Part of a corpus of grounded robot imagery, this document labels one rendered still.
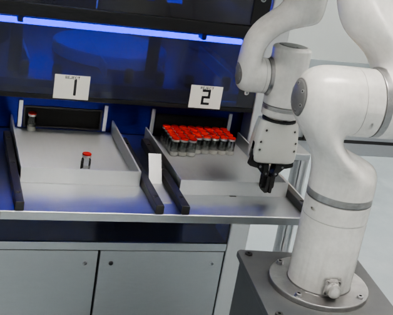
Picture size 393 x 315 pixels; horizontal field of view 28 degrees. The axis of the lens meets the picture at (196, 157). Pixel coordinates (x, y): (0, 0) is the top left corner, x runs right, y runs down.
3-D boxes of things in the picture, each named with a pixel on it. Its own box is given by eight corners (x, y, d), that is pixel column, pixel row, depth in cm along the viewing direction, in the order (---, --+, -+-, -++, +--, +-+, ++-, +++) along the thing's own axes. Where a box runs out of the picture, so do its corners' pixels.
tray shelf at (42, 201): (-12, 133, 195) (-11, 126, 194) (249, 147, 217) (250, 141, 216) (-2, 219, 153) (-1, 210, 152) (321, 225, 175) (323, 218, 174)
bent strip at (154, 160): (144, 176, 180) (148, 152, 178) (157, 177, 181) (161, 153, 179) (158, 202, 167) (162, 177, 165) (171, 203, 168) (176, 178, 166)
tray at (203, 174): (143, 139, 203) (145, 127, 202) (236, 144, 212) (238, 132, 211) (178, 194, 173) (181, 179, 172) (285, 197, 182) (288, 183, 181)
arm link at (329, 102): (383, 212, 138) (418, 82, 130) (286, 207, 133) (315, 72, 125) (355, 184, 149) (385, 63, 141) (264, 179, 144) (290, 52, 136)
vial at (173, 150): (168, 152, 196) (170, 135, 195) (176, 153, 197) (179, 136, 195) (169, 156, 194) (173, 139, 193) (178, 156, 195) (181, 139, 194)
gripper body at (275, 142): (294, 110, 177) (285, 156, 180) (252, 107, 174) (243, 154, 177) (308, 120, 170) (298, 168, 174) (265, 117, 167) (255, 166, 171)
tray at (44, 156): (9, 127, 196) (10, 114, 195) (111, 133, 204) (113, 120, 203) (19, 182, 166) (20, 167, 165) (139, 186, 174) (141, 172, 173)
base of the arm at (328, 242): (383, 314, 142) (409, 222, 136) (284, 310, 138) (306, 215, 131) (346, 262, 159) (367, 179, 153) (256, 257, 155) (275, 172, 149)
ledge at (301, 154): (249, 140, 223) (250, 134, 222) (290, 142, 227) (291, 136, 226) (266, 158, 211) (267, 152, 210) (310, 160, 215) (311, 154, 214)
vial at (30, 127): (25, 128, 197) (27, 110, 195) (35, 128, 197) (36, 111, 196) (27, 130, 195) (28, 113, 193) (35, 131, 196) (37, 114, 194)
